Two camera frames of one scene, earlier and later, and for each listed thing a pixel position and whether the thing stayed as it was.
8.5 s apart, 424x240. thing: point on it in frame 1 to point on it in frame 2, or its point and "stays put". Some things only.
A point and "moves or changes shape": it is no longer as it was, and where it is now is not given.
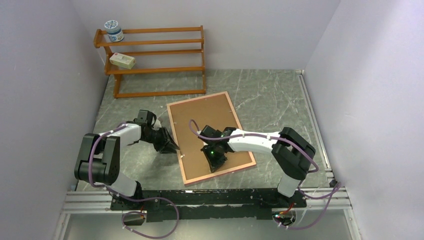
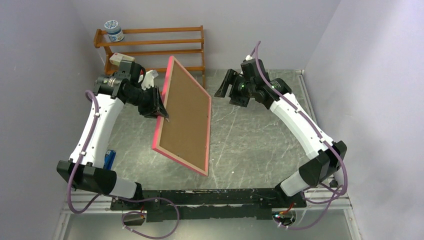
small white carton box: [122, 60] stays put
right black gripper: [214, 165] to [229, 80]
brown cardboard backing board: [215, 112] moves or changes shape
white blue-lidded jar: [114, 30] stays put
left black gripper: [165, 136] to [155, 107]
